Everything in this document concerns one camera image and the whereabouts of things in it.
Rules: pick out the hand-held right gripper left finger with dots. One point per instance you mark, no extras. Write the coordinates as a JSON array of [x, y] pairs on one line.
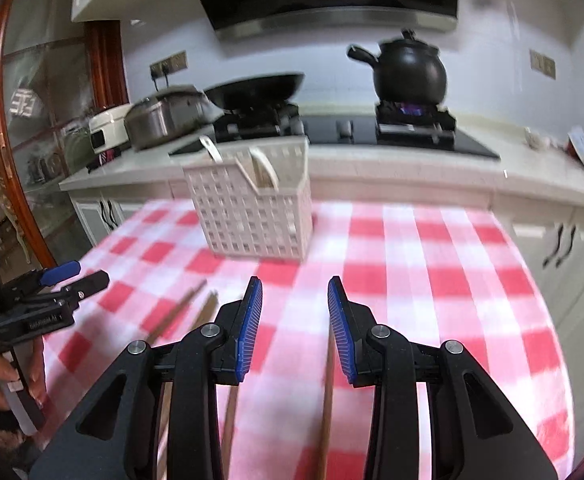
[[251, 325]]

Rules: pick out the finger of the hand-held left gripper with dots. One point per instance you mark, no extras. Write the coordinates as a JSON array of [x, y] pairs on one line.
[[62, 272], [89, 282]]

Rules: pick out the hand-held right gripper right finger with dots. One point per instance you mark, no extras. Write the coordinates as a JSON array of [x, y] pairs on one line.
[[339, 330]]

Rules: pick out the white plastic utensil basket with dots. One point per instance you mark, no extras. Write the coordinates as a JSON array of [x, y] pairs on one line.
[[252, 225]]

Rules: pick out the white lower cabinet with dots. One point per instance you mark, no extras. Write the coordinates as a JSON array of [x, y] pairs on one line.
[[561, 260], [92, 215]]

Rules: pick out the ornate cream chair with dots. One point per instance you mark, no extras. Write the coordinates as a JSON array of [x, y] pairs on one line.
[[7, 200]]

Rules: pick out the red white checkered tablecloth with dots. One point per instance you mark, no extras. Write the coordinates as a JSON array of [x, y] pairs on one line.
[[421, 280]]

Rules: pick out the dark patterned pouch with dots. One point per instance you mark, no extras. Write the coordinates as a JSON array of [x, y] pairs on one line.
[[101, 162]]

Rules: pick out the small white kitchen appliance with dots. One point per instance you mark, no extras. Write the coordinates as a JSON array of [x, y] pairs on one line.
[[107, 130]]

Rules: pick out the white spoon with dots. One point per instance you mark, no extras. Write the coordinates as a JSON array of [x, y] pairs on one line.
[[264, 170], [212, 150]]

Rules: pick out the silver rice cooker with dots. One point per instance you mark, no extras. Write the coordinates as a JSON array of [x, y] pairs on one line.
[[157, 122]]

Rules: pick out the black glass gas stove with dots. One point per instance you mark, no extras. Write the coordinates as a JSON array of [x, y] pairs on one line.
[[332, 130]]

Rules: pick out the red-brown wooden glass door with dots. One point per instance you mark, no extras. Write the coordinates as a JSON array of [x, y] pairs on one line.
[[107, 60]]

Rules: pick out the black wok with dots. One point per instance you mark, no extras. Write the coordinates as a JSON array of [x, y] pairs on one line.
[[257, 91]]

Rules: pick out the black clay pot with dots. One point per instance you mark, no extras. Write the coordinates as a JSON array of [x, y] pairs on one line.
[[411, 72]]

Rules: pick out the small white cup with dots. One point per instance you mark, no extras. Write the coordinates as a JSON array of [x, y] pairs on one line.
[[535, 139]]

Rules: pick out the gold wall socket panel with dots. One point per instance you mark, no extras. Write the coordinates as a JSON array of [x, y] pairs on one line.
[[172, 62]]

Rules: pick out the single gold wall socket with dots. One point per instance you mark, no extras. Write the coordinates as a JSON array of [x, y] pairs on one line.
[[542, 65]]

